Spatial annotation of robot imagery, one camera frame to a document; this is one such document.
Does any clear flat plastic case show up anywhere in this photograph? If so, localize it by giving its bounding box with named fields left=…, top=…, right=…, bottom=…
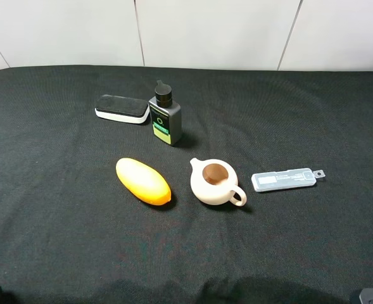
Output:
left=251, top=168, right=326, bottom=193

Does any grey bottle black cap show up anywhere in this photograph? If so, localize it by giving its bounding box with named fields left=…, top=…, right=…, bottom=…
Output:
left=148, top=80, right=182, bottom=146

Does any black white board eraser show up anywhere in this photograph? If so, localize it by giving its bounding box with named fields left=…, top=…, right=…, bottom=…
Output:
left=94, top=94, right=149, bottom=124

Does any orange yellow mango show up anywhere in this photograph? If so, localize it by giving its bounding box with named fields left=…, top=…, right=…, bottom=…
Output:
left=116, top=158, right=172, bottom=206

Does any cream ceramic teapot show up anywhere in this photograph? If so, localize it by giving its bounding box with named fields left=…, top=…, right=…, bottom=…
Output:
left=190, top=158, right=247, bottom=207

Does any black table cloth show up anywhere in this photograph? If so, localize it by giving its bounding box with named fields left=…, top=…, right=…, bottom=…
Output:
left=0, top=66, right=373, bottom=303

